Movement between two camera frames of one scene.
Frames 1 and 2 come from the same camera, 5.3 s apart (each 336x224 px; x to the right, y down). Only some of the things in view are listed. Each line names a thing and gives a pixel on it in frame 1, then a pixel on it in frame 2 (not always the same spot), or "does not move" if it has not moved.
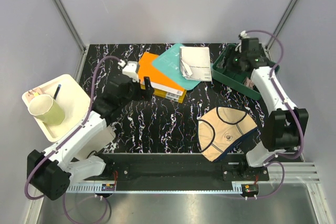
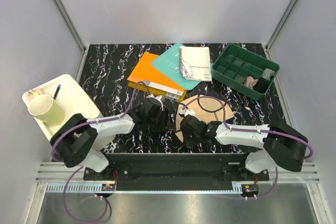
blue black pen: [57, 91] does not move
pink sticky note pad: [29, 95] does not move
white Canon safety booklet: [195, 63] does not move
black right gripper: [229, 64] → [188, 142]
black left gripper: [143, 95] → [165, 124]
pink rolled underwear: [249, 83] does not move
